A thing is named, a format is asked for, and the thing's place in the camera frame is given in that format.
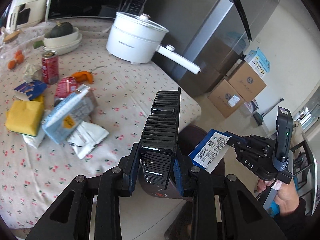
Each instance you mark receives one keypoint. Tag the small orange fruit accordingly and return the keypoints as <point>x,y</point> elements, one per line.
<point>19,58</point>
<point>12,64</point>
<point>19,52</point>

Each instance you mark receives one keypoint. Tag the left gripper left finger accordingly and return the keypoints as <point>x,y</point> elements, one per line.
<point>117,182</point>

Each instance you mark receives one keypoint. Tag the cardboard box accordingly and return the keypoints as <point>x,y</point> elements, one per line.
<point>225,98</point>
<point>246,81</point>

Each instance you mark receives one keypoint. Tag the white torn snack wrapper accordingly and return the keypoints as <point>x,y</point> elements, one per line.
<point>86,137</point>

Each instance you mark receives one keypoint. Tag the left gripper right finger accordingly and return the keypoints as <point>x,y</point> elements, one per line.
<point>196,183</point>

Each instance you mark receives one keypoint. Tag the yellow green sponge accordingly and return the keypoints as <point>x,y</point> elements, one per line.
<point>24,117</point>

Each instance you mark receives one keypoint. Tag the clear glass jar wooden lid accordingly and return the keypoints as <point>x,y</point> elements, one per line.
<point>12,36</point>

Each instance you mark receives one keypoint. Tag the light blue product box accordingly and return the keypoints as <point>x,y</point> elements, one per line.
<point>258,61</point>

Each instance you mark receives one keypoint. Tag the white plastic wrapper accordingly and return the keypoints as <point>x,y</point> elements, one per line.
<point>36,140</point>

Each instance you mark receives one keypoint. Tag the red drink can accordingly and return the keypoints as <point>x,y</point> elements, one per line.
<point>50,67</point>

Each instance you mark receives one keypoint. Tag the upper cardboard box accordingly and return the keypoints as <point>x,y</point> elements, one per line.
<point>246,81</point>

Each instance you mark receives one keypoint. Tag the person's right hand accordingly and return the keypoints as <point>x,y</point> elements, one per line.
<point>287,198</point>

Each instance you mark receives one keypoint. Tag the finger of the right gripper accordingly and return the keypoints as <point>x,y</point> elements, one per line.
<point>232,141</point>

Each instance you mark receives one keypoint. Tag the cherry print tablecloth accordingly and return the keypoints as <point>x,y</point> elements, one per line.
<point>119,100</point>

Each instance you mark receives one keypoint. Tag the dark green pumpkin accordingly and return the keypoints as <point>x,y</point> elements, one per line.
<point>61,29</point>

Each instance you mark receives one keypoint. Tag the dark red trash bin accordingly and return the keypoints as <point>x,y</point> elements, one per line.
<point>192,142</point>

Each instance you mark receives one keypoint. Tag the stacked white bowls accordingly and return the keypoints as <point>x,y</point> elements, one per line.
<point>64,44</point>

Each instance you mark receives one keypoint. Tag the green vegetable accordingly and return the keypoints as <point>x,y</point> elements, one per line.
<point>38,44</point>

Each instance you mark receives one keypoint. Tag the blue almond snack box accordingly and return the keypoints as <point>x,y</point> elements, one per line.
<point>210,151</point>

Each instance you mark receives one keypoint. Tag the lower cardboard box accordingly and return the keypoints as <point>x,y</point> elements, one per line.
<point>225,98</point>

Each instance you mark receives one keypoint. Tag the light blue milk carton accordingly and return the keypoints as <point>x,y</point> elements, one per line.
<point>68,114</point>

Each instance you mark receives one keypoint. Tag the white paper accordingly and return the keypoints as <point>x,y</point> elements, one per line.
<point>32,72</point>

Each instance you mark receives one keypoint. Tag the white air fryer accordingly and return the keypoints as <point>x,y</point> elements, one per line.
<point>25,13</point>

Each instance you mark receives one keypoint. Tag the grey refrigerator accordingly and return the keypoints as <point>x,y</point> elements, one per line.
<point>213,34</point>

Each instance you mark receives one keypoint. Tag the white electric cooking pot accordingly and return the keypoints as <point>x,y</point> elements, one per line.
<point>136,39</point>

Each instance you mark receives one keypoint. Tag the black ribbed plastic tray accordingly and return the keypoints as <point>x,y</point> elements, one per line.
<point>158,142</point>

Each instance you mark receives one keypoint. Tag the red crushed wrapper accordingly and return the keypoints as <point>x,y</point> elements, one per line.
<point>65,87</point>

